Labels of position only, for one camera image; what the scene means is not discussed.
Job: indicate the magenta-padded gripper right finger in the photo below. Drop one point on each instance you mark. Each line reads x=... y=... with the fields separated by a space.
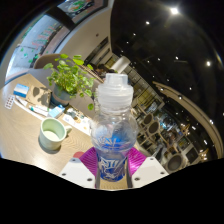
x=148 y=171

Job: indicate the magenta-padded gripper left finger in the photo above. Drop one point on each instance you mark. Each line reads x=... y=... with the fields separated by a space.
x=78 y=171

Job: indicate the clear blue-label water bottle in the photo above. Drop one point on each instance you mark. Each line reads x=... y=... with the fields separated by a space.
x=113 y=133

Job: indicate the pale green mug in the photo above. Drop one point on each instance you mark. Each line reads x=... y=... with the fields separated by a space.
x=50 y=140

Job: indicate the white printed menu sheet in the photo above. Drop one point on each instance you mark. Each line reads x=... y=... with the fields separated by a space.
x=78 y=121

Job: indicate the group of wooden dining chairs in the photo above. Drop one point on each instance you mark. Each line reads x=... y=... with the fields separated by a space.
x=148 y=119

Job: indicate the small light blue carton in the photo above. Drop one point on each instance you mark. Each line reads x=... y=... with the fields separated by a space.
x=56 y=111

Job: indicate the white green tube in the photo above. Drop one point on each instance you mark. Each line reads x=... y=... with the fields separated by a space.
x=36 y=109

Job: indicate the green potted plant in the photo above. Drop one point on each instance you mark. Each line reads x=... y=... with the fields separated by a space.
x=70 y=78

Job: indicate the white pill blister pack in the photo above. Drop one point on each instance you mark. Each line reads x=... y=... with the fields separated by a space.
x=10 y=101

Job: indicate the blue and white box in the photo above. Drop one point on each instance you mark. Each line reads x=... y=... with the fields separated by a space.
x=21 y=90

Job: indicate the person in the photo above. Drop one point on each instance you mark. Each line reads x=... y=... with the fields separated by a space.
x=108 y=70
x=96 y=69

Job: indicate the white round column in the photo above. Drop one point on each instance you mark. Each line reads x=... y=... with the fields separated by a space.
x=121 y=64

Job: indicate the group of ceiling spotlights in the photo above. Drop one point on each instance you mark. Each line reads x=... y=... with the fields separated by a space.
x=174 y=10

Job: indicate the dark framed wall poster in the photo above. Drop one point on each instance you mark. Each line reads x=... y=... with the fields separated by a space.
x=78 y=6

